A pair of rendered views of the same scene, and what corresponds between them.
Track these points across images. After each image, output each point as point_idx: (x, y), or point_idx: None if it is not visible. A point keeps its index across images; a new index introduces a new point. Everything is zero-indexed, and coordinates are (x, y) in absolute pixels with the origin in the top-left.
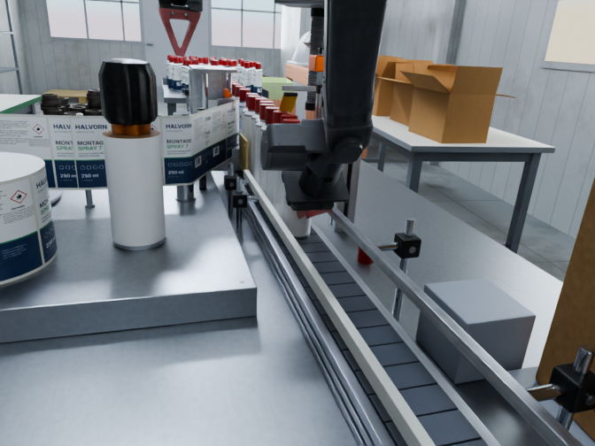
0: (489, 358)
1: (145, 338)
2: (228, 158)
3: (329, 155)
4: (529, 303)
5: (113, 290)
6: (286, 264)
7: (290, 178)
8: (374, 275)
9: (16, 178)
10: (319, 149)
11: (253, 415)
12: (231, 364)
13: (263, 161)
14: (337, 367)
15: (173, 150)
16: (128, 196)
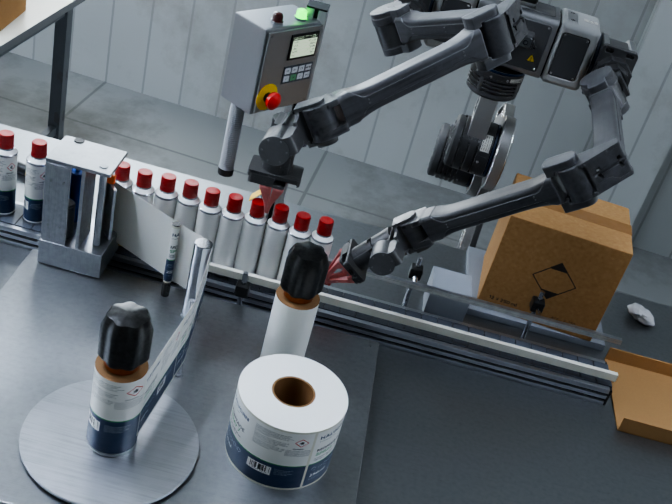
0: (522, 311)
1: (378, 408)
2: (122, 245)
3: (410, 250)
4: (407, 258)
5: (358, 398)
6: (352, 318)
7: (353, 265)
8: (347, 290)
9: (332, 372)
10: (407, 249)
11: (456, 393)
12: (416, 386)
13: (381, 270)
14: (461, 351)
15: (205, 280)
16: (308, 340)
